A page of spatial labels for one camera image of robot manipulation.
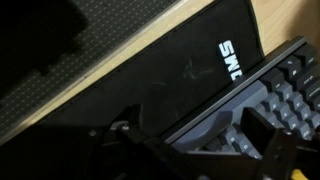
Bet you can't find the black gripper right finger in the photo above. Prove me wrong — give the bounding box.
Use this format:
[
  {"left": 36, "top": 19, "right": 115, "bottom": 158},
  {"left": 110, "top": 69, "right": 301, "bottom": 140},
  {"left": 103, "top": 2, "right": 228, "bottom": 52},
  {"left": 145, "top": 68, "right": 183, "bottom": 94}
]
[{"left": 240, "top": 107, "right": 275, "bottom": 155}]

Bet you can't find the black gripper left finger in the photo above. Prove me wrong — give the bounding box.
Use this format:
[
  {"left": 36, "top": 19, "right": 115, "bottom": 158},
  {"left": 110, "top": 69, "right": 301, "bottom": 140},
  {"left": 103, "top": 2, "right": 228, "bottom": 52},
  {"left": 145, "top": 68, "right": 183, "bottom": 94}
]
[{"left": 110, "top": 104, "right": 143, "bottom": 132}]

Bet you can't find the black desk mat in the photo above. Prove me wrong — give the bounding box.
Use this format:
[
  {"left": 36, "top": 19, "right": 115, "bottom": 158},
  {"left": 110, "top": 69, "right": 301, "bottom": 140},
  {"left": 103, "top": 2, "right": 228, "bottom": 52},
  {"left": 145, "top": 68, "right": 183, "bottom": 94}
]
[{"left": 1, "top": 0, "right": 263, "bottom": 156}]

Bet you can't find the black perforated breadboard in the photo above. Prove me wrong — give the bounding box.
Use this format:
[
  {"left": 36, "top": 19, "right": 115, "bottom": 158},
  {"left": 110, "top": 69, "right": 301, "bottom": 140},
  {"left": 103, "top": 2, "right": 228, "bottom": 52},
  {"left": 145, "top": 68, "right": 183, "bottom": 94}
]
[{"left": 0, "top": 0, "right": 178, "bottom": 135}]

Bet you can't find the grey mechanical keyboard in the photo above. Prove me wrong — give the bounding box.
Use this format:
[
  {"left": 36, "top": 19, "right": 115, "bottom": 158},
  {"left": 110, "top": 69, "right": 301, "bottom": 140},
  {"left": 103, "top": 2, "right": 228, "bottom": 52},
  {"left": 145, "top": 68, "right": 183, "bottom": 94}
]
[{"left": 168, "top": 36, "right": 320, "bottom": 159}]

